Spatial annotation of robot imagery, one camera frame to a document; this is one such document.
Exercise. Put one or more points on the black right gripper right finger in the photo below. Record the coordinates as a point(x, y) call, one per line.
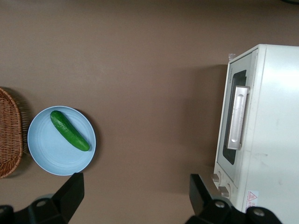
point(203, 205)

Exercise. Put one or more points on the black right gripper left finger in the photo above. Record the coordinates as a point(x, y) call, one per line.
point(66, 200)

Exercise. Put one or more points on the beige oven knob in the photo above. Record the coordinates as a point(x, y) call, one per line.
point(224, 191)
point(216, 177)

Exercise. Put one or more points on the white toaster oven body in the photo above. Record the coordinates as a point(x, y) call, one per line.
point(275, 121)

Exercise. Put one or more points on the light blue plate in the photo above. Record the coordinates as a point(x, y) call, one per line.
point(51, 154)

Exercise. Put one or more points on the red warning sticker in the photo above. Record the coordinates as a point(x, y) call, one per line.
point(252, 199)

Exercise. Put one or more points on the green cucumber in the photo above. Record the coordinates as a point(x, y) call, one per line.
point(69, 131)

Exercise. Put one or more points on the brown wicker basket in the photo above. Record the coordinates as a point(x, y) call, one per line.
point(9, 135)

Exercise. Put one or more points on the clear tape piece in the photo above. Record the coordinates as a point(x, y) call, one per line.
point(231, 57)

